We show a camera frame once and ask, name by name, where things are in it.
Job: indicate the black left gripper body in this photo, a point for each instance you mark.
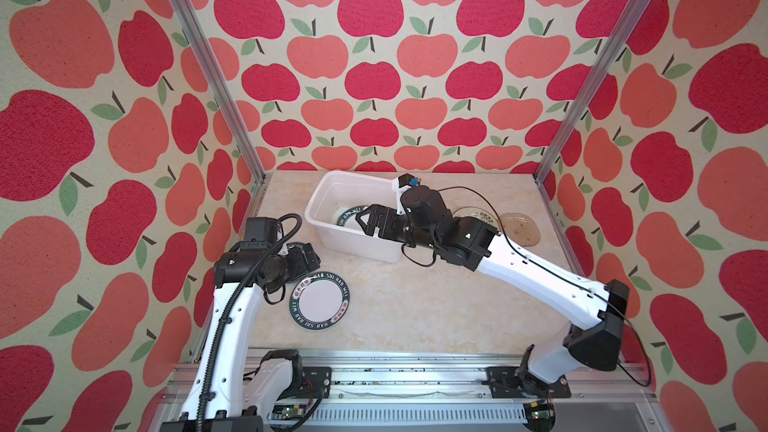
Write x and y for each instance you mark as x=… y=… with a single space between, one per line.
x=279 y=269

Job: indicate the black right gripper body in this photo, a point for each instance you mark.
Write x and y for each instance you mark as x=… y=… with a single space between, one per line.
x=415 y=239

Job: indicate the cream plate with plant drawing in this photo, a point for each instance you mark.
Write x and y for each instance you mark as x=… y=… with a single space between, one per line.
x=478 y=213

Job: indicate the white plate lettered dark rim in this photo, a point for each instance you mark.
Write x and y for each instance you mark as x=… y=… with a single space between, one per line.
x=347 y=218

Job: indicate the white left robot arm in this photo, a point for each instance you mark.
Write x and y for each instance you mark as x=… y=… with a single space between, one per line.
x=221 y=398

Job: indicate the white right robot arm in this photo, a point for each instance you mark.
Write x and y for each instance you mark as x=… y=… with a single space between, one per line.
x=596 y=311

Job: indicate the white plastic bin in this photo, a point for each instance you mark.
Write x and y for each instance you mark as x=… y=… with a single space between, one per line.
x=340 y=191

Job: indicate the beige speckled plate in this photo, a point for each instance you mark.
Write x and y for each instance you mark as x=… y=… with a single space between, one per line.
x=521 y=229

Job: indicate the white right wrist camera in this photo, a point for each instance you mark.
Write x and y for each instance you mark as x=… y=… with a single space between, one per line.
x=400 y=185

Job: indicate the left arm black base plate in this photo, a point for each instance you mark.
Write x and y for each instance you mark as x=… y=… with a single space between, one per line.
x=315 y=380

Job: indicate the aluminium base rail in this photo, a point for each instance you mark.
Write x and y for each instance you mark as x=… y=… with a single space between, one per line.
x=399 y=391

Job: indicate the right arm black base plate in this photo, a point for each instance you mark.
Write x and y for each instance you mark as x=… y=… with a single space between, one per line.
x=505 y=382

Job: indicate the left aluminium frame post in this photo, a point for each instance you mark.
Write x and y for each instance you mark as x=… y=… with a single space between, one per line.
x=214 y=76

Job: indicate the aluminium frame post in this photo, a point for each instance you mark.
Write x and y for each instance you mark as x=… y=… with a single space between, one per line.
x=614 y=45
x=214 y=76

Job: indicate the right aluminium frame post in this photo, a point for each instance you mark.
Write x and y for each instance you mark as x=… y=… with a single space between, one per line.
x=614 y=45

